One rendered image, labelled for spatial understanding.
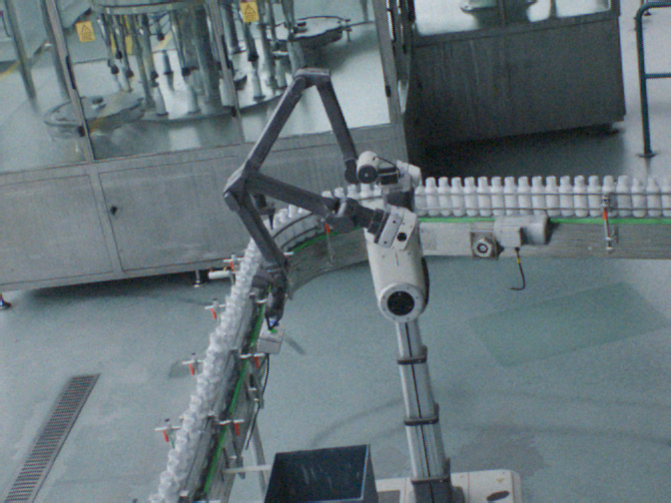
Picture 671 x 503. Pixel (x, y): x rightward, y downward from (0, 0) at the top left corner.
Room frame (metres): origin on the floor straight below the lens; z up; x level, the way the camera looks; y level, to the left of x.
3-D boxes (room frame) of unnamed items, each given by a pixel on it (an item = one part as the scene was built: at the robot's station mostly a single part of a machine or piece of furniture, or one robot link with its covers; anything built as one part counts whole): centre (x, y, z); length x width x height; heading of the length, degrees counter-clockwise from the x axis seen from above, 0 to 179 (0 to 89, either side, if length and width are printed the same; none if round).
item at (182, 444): (3.46, 0.54, 1.08); 0.06 x 0.06 x 0.17
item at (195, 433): (3.58, 0.52, 1.08); 0.06 x 0.06 x 0.17
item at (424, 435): (4.21, -0.24, 0.49); 0.13 x 0.13 x 0.40; 81
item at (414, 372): (4.21, -0.24, 0.74); 0.11 x 0.11 x 0.40; 81
